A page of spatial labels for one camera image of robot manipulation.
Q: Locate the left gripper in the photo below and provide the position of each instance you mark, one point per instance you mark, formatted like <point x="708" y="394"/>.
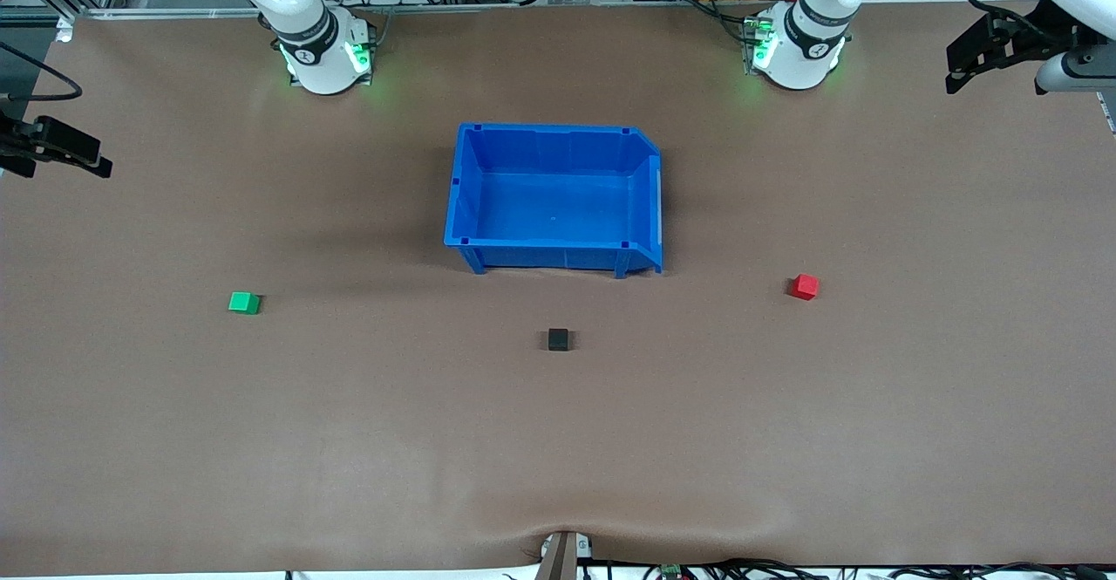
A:
<point x="1022" y="43"/>

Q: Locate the green cube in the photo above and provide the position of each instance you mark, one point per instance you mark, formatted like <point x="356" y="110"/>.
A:
<point x="243" y="303"/>

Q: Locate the red cube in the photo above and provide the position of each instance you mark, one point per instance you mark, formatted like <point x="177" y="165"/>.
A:
<point x="803" y="287"/>

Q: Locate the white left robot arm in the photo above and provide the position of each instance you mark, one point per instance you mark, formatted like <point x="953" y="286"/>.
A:
<point x="802" y="57"/>

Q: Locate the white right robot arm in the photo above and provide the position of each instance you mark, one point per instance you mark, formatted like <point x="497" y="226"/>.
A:
<point x="318" y="57"/>

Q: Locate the black cube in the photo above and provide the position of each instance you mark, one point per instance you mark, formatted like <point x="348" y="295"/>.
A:
<point x="558" y="340"/>

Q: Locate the blue plastic storage bin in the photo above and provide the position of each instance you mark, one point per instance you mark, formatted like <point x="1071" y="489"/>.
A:
<point x="549" y="187"/>

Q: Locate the aluminium table edge rail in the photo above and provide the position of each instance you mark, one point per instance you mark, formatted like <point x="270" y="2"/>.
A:
<point x="567" y="6"/>

